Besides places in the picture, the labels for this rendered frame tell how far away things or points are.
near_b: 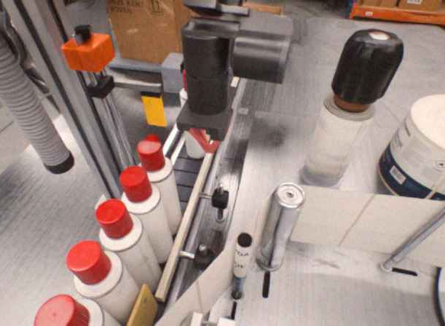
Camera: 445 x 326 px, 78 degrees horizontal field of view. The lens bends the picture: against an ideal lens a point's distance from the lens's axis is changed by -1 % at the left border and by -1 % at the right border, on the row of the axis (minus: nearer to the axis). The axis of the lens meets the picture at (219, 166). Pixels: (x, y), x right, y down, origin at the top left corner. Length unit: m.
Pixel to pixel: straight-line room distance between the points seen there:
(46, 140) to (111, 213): 0.11
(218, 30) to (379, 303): 0.46
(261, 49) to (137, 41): 0.80
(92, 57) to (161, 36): 0.66
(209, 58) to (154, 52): 0.73
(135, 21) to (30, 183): 0.60
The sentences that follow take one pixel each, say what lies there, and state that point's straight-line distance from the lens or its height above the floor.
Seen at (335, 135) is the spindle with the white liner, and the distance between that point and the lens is 0.51.
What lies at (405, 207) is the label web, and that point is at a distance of 0.43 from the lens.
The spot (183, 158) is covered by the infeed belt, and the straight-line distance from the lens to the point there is 0.64.
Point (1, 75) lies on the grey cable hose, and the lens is 0.32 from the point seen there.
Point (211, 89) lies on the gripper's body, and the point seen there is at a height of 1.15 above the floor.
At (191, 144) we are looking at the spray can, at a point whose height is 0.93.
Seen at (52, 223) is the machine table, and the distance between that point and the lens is 0.68.
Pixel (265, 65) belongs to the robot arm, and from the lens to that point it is 0.32.
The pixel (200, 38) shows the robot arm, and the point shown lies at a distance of 0.33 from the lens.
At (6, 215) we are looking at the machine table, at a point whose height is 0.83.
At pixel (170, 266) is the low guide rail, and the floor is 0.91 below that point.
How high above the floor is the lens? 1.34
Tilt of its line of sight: 48 degrees down
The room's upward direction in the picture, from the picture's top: straight up
